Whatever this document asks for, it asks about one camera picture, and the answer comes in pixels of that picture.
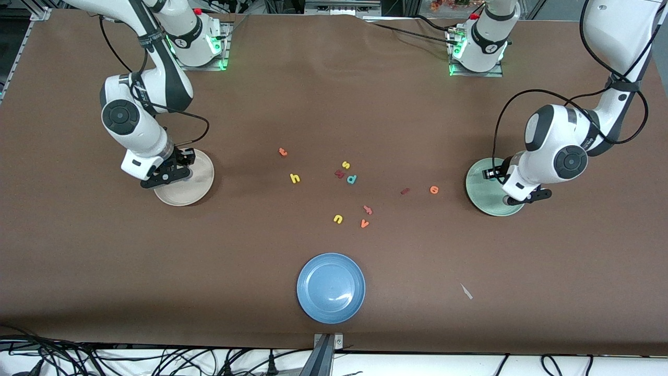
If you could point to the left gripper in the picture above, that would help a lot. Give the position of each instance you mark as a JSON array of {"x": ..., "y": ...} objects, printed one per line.
[{"x": 499, "y": 173}]

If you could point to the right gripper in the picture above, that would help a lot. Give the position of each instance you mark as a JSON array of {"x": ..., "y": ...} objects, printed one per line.
[{"x": 180, "y": 156}]

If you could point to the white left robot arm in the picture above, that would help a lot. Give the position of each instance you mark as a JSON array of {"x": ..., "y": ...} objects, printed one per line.
[{"x": 553, "y": 141}]

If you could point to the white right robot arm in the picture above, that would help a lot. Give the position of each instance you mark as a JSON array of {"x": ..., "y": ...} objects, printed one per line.
[{"x": 130, "y": 120}]

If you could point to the pale green round plate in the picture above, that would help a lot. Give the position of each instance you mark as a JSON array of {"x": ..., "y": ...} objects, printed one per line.
[{"x": 477, "y": 196}]

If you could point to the beige round plate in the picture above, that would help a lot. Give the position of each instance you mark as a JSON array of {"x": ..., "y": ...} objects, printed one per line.
[{"x": 193, "y": 190}]

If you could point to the white paper scrap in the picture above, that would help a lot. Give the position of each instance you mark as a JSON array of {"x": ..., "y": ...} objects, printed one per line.
[{"x": 466, "y": 292}]

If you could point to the brown table cover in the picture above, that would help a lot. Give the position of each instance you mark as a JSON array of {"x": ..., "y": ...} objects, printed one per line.
[{"x": 104, "y": 261}]

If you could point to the orange flowers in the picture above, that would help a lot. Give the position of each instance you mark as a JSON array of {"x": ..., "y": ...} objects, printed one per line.
[{"x": 443, "y": 5}]

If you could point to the blue round plate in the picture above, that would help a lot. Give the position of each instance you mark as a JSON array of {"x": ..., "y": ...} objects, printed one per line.
[{"x": 331, "y": 287}]

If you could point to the black power plug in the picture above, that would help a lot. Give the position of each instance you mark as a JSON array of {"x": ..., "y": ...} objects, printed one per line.
[{"x": 271, "y": 365}]

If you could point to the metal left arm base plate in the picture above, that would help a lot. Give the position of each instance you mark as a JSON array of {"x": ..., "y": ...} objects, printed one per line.
[{"x": 477, "y": 74}]

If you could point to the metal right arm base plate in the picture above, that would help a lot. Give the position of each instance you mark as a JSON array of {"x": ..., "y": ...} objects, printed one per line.
[{"x": 226, "y": 52}]

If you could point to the aluminium frame rail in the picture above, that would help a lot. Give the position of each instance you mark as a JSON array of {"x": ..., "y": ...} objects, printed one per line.
[{"x": 21, "y": 50}]

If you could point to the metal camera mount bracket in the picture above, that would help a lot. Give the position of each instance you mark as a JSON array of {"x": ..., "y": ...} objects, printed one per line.
[{"x": 327, "y": 342}]

